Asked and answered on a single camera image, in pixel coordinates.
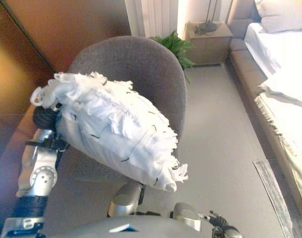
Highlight brown wooden wardrobe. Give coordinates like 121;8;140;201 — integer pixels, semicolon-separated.
0;0;132;113

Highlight grey fabric armchair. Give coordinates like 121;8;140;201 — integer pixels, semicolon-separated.
1;35;187;219

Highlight white fringed cushion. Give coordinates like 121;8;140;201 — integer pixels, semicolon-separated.
29;71;189;193

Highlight white ribbed radiator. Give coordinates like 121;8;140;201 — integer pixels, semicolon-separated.
125;0;179;38

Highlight green potted plant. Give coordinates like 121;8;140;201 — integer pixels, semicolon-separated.
150;30;196;85

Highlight beige bedside table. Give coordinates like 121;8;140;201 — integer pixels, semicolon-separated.
185;20;234;66

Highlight bed with white linen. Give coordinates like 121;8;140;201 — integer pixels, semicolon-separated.
226;0;302;219

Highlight white bed pillow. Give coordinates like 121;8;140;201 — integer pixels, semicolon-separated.
254;0;302;34

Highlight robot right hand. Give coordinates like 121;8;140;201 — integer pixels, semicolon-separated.
199;210;231;232

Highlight grey patterned rug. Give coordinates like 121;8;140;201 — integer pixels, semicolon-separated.
252;158;302;238

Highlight silver robot left leg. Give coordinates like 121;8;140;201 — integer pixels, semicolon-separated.
107;181;145;218

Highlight black table lamp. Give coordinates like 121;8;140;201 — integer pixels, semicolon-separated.
193;0;219;36

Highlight grey robot torso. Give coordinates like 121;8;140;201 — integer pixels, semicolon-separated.
36;214;216;238

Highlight white bed sheet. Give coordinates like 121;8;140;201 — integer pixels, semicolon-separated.
243;22;302;105

